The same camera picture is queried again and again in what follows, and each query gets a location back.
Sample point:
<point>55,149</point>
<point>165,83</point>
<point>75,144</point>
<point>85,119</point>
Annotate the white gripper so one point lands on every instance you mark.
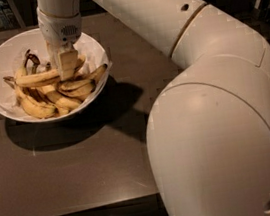
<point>59,28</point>

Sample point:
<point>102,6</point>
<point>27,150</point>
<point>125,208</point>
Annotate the long banana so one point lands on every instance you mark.
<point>23,79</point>

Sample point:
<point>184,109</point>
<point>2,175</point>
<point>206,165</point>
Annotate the right short banana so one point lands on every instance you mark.
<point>96,75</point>

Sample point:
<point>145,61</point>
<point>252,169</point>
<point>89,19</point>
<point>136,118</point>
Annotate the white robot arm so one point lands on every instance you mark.
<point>208,133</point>

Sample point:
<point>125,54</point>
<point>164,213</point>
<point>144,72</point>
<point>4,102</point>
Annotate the white bowl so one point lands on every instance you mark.
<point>12,52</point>

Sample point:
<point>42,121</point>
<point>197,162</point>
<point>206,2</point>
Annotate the middle curved banana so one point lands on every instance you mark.
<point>77,88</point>

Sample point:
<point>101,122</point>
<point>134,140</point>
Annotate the lower left banana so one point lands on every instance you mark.
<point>33,107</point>

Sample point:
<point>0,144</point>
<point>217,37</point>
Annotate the lower center banana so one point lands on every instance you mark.
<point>59,99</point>

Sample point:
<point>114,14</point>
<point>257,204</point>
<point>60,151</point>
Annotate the white paper bowl liner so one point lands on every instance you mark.
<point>37,94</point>

